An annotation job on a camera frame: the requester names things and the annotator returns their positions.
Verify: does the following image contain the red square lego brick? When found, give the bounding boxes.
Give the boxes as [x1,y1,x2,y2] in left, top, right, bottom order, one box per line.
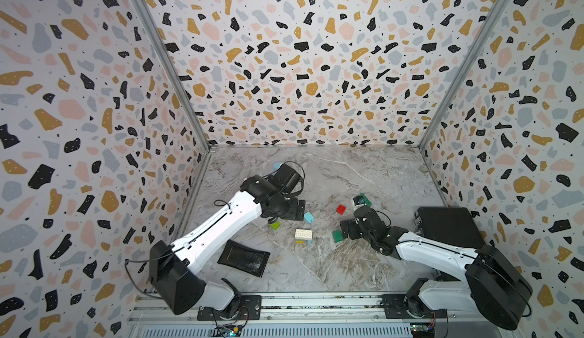
[336,205,346,215]

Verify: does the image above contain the cream long lego brick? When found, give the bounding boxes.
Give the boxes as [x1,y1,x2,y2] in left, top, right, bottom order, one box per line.
[294,229,313,241]

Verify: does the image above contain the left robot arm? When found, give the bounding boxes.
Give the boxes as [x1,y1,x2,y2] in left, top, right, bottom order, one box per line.
[149,175,306,317]

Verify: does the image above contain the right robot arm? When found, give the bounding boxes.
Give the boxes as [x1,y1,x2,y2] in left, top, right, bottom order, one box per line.
[340,205,533,330]

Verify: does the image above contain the dark green long lego brick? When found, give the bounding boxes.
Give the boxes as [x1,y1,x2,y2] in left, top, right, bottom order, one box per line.
[360,194,372,207]

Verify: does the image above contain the green square lego brick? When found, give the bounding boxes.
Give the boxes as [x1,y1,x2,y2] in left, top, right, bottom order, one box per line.
[332,230,344,243]

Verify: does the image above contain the black hard case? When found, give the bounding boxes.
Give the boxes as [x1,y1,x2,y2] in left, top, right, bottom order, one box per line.
[415,207,485,249]

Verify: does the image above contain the green circuit board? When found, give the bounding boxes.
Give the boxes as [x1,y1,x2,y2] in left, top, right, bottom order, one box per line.
[221,325,242,337]

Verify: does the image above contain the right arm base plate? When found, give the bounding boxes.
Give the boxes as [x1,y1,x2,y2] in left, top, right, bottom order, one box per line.
[380,293,447,319]

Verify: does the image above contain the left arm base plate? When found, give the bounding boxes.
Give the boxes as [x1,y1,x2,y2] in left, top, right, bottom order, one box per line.
[197,295,262,323]

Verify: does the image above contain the aluminium frame rail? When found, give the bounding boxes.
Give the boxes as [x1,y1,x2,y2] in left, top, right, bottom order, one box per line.
[127,292,521,337]

